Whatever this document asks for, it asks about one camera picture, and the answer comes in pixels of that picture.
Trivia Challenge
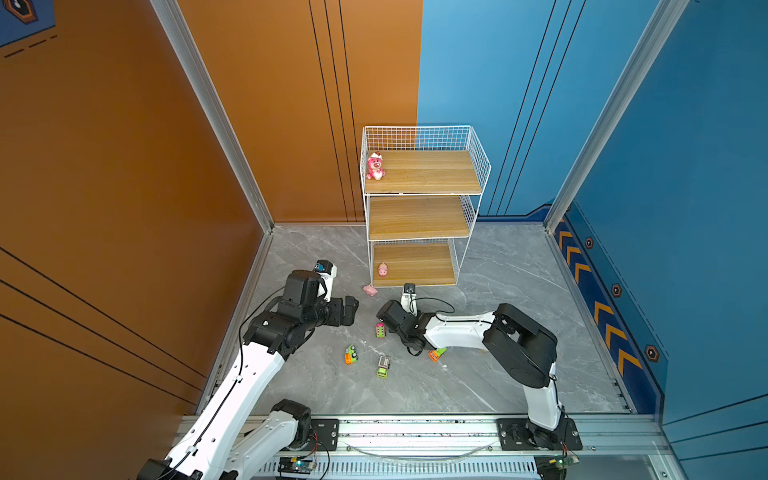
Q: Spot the white wire wooden shelf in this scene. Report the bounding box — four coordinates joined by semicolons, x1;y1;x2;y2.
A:
359;125;492;288

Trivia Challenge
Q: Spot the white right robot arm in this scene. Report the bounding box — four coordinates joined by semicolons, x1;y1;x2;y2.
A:
377;300;569;451

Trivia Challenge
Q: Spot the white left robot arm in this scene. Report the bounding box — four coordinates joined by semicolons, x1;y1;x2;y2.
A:
138;260;359;479

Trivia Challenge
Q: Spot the green orange toy truck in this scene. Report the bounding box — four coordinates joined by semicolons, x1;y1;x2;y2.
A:
428;348;446;362

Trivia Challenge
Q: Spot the orange green toy car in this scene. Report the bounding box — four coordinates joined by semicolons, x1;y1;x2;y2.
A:
344;345;358;365

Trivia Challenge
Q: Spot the green grey toy truck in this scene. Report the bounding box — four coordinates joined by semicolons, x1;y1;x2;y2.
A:
377;355;391;378

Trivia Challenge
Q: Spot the left green circuit board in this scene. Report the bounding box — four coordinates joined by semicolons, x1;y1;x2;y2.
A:
276;457;317;479

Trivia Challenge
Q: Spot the green circuit board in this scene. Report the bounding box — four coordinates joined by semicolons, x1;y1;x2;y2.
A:
546;454;580;470
276;457;317;479

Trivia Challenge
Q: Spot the pink bear toy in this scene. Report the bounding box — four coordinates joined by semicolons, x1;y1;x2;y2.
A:
366;151;386;181

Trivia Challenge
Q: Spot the right green circuit board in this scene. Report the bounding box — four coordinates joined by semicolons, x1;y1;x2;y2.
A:
546;454;580;470

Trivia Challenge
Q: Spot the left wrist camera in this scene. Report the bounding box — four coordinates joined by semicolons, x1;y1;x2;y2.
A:
314;260;338;302

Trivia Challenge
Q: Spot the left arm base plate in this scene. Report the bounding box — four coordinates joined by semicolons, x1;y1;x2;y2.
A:
286;418;340;452

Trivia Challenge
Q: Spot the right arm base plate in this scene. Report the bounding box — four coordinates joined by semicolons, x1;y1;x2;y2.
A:
496;417;583;452

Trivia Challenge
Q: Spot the aluminium front rail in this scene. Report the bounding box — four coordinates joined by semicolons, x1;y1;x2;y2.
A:
158;413;688;480

